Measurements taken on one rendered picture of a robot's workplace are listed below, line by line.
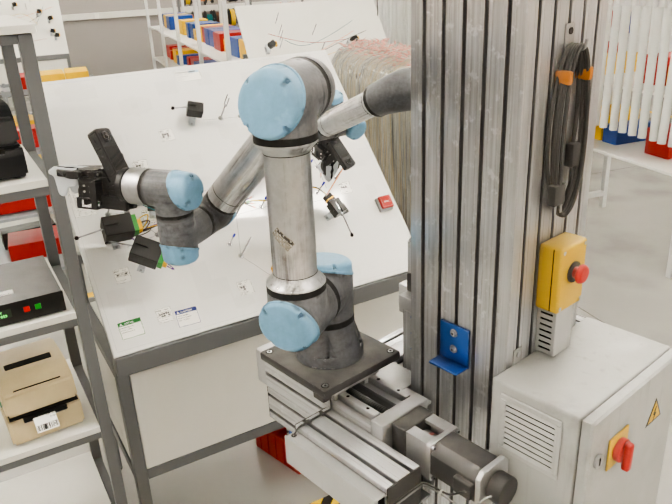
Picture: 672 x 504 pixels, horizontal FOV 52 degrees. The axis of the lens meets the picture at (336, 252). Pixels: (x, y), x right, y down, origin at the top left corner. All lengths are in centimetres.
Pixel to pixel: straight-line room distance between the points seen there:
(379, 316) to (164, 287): 84
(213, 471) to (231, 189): 185
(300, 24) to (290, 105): 468
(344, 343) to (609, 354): 53
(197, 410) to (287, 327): 121
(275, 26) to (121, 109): 325
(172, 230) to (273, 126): 35
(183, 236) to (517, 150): 66
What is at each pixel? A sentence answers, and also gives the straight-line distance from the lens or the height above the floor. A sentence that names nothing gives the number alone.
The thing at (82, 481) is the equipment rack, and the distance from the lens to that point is 284.
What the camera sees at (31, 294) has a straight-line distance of 216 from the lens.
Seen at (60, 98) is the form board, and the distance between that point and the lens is 266.
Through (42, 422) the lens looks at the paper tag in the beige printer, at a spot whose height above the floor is 73.
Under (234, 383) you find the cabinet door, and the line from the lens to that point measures 249.
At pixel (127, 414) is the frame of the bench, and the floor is 64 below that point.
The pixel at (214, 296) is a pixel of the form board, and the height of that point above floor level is 95.
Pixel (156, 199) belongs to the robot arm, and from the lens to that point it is 141.
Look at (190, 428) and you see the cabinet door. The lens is 252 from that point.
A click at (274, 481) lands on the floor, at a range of 302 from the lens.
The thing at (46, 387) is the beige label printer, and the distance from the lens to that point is 232.
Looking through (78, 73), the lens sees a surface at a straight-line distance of 720.
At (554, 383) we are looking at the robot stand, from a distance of 136.
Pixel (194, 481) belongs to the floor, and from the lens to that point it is 309.
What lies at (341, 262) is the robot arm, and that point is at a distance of 143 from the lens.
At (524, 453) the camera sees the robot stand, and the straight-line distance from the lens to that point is 140.
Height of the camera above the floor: 197
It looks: 23 degrees down
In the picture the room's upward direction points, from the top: 3 degrees counter-clockwise
